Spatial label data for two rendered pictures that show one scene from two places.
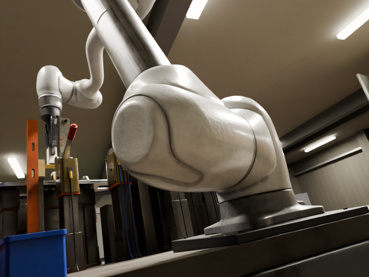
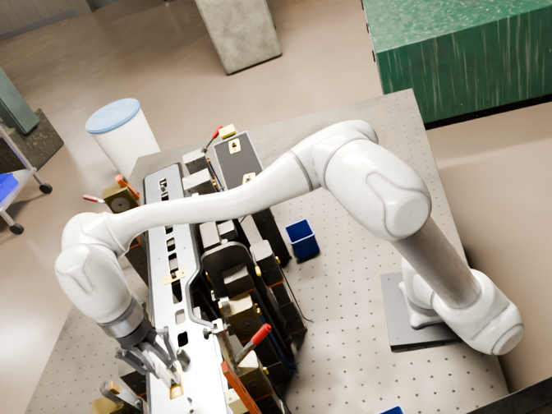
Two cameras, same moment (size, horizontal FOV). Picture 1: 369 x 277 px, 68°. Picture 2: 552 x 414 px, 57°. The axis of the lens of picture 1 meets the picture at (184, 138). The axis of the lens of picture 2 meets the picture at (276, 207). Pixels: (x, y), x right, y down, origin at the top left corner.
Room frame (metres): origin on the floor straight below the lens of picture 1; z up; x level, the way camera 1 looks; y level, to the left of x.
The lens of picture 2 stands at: (0.19, 0.84, 2.07)
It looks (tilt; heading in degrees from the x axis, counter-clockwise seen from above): 38 degrees down; 313
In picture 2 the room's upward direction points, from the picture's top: 23 degrees counter-clockwise
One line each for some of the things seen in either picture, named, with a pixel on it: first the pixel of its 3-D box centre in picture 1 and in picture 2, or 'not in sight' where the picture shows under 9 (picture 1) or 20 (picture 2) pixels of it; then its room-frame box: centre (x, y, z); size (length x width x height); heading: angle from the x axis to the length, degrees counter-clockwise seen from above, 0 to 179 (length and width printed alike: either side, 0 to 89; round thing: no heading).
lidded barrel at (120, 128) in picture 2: not in sight; (129, 142); (3.48, -1.39, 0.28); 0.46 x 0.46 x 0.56
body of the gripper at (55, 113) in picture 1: (50, 120); (135, 334); (1.01, 0.53, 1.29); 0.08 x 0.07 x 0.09; 43
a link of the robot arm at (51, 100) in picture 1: (50, 105); (119, 314); (1.01, 0.52, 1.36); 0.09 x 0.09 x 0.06
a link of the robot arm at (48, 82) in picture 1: (52, 84); (91, 277); (1.02, 0.52, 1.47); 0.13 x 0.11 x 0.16; 144
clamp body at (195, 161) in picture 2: not in sight; (213, 187); (1.59, -0.37, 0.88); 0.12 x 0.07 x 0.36; 43
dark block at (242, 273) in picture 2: (140, 194); (259, 318); (1.01, 0.20, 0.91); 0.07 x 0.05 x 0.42; 43
